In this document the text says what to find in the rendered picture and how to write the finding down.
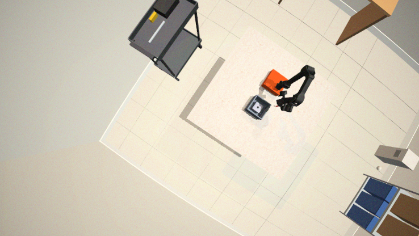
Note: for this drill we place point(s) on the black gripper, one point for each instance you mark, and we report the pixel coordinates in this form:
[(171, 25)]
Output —
[(283, 93)]

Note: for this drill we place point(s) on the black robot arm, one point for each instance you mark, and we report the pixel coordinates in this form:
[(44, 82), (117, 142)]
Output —
[(309, 73)]

